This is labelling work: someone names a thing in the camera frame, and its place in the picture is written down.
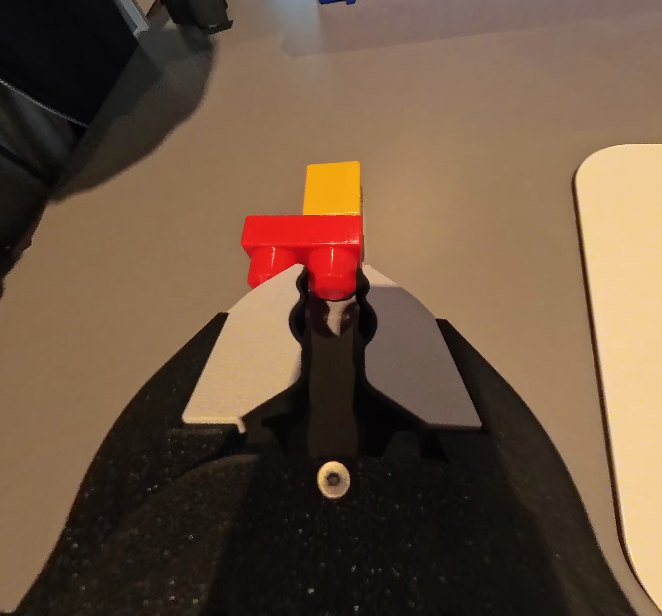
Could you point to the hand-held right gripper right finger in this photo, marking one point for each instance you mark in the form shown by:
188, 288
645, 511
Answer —
413, 357

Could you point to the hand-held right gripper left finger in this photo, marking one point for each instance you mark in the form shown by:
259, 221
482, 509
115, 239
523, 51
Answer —
248, 357

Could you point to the red two-stud mega block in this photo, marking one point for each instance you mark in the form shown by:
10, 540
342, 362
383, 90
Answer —
300, 233

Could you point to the yellow single-stud mega block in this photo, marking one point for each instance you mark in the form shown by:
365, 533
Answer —
331, 187

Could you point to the person's navy jacket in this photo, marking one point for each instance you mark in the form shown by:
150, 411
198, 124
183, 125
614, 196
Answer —
41, 32

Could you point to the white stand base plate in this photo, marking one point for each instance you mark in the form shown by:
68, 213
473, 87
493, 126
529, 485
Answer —
631, 316

